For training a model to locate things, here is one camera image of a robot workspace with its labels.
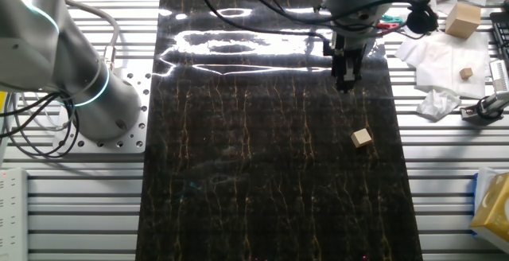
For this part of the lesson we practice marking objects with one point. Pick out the ribbed silver camera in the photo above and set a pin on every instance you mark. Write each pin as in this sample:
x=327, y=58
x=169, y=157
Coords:
x=500, y=76

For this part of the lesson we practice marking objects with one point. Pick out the black marble pattern mat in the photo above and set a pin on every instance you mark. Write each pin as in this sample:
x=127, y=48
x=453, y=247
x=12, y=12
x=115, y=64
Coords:
x=258, y=173

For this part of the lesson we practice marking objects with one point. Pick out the crumpled white tissue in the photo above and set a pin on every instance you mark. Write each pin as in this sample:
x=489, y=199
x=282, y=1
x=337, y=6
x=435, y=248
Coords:
x=437, y=104

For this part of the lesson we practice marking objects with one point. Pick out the yellow plastic piece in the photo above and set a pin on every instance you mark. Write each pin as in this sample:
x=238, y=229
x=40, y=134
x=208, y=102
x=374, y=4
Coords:
x=2, y=100

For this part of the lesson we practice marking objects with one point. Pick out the small wooden block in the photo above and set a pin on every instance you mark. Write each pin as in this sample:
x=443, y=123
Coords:
x=361, y=137

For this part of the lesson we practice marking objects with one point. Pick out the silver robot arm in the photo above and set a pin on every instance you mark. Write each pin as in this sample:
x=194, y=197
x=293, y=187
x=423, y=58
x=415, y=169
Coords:
x=40, y=34

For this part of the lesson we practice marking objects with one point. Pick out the tiny wooden cube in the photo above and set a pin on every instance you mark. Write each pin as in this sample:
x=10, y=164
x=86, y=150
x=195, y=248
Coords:
x=466, y=73

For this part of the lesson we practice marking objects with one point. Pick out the white power strip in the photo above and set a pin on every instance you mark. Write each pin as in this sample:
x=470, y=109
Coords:
x=14, y=213

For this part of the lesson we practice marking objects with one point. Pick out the grey camera stand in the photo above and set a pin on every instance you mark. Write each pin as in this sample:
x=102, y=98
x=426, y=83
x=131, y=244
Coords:
x=469, y=113

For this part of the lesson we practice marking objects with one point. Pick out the red plastic clip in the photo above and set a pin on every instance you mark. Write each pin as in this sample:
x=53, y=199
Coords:
x=389, y=25

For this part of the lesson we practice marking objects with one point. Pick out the green plastic clip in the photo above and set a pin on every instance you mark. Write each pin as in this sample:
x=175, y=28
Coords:
x=393, y=18

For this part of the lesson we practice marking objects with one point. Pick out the large wooden cube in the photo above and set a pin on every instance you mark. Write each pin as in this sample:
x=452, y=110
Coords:
x=463, y=20

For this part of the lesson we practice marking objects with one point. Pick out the yellow tissue box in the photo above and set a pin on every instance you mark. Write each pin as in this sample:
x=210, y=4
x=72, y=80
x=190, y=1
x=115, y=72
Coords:
x=495, y=209

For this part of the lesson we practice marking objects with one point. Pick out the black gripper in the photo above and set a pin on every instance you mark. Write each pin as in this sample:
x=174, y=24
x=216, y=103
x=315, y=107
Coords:
x=346, y=44

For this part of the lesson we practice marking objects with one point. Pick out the black keyboard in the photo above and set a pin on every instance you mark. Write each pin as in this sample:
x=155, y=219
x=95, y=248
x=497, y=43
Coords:
x=502, y=34

